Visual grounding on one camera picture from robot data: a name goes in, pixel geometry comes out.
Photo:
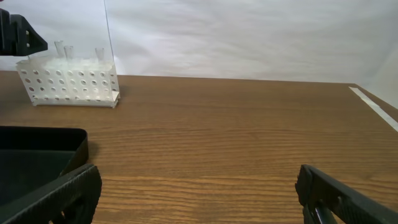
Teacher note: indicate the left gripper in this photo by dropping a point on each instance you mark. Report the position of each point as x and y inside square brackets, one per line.
[4, 34]

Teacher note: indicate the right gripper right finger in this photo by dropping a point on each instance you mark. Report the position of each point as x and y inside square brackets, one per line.
[348, 202]

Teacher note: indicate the white test tube rack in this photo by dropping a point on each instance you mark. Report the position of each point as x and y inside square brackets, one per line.
[68, 87]

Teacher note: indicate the black tray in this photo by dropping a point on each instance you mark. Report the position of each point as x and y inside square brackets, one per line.
[31, 140]

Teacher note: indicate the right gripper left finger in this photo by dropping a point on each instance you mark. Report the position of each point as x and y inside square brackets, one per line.
[62, 199]

